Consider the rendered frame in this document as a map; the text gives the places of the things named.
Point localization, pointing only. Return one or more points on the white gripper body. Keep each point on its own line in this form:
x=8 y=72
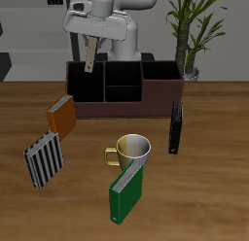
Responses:
x=97 y=26

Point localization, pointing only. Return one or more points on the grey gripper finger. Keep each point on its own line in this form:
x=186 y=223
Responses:
x=90 y=57
x=100 y=41

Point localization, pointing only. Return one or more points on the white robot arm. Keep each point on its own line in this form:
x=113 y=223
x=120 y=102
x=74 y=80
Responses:
x=124 y=47

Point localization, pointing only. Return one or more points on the orange book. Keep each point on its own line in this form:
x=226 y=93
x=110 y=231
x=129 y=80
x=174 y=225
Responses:
x=63 y=118

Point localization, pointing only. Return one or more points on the dark brown desk caddy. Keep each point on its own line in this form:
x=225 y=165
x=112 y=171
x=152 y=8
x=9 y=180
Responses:
x=160 y=99

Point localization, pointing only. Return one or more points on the black white striped book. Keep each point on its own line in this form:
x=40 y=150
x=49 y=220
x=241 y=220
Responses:
x=45 y=162

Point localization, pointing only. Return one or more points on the green book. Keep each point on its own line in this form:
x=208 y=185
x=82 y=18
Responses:
x=128 y=196

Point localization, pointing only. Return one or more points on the green pot plant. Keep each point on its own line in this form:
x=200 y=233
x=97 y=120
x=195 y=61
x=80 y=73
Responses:
x=183 y=37

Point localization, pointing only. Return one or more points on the yellow white mug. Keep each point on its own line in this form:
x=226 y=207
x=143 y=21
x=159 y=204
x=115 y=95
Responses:
x=131 y=151

